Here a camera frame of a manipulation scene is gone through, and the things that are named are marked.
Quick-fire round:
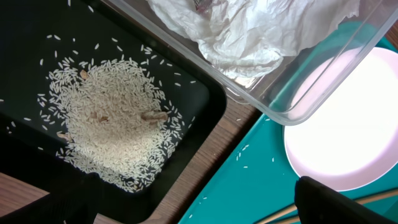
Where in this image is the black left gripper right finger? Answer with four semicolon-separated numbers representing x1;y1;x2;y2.
294;176;396;224

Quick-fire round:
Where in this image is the white napkin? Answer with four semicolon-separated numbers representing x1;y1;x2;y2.
149;0;360;78

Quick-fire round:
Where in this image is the large white pink plate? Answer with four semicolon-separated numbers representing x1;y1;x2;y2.
284;47;397;191

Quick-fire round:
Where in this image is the black food waste tray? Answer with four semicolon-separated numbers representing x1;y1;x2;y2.
1;1;226;223

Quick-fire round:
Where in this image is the wooden chopstick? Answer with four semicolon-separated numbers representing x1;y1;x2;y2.
256;188;397;224
275;196;397;224

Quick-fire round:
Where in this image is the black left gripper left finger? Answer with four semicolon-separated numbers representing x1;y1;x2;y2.
1;174;103;224

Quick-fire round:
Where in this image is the teal plastic tray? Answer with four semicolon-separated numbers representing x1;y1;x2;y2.
181;39;397;224

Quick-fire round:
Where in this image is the clear plastic waste bin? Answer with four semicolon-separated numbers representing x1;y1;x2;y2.
107;0;397;126

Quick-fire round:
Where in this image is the pile of rice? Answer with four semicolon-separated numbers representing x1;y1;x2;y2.
44;58;184;193

